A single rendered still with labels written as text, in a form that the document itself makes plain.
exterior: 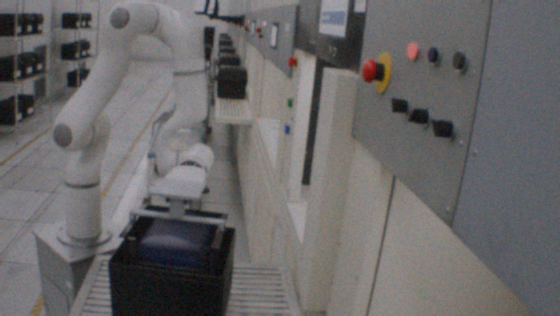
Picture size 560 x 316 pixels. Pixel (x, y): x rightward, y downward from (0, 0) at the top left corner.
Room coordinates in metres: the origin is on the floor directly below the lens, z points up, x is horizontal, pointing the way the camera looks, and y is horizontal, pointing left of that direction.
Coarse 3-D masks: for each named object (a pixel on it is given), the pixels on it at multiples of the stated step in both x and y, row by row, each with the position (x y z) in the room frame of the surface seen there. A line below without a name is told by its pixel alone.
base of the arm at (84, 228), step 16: (64, 192) 1.33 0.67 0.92; (80, 192) 1.31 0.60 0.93; (96, 192) 1.35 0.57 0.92; (80, 208) 1.31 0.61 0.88; (96, 208) 1.34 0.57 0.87; (80, 224) 1.30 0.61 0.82; (96, 224) 1.34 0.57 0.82; (64, 240) 1.28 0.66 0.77; (80, 240) 1.30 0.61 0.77; (96, 240) 1.31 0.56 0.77
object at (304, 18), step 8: (304, 0) 1.67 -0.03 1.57; (312, 0) 1.52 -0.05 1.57; (360, 0) 0.99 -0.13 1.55; (304, 8) 1.65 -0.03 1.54; (312, 8) 1.51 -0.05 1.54; (360, 8) 0.99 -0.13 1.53; (304, 16) 1.63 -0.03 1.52; (312, 16) 1.49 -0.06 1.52; (320, 32) 1.35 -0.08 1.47; (344, 40) 1.08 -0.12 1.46; (296, 56) 1.74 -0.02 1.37; (288, 176) 1.60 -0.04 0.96
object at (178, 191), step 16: (160, 192) 1.01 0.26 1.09; (176, 192) 1.02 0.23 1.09; (192, 192) 1.03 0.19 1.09; (144, 208) 1.13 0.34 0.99; (160, 208) 1.15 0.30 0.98; (176, 208) 1.04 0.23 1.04; (128, 224) 1.02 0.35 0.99; (144, 224) 1.12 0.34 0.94; (224, 224) 1.05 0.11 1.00; (128, 240) 0.97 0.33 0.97; (128, 256) 0.96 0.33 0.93; (192, 272) 0.96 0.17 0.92; (208, 272) 0.98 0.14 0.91
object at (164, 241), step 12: (144, 240) 0.98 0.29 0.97; (156, 240) 0.98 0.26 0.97; (168, 240) 0.98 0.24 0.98; (180, 240) 0.98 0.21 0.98; (144, 252) 0.98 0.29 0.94; (156, 252) 0.98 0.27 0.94; (168, 252) 0.98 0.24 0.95; (180, 252) 0.98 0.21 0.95; (192, 252) 0.98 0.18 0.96; (168, 264) 0.98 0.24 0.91; (180, 264) 0.98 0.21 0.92; (192, 264) 0.98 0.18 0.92
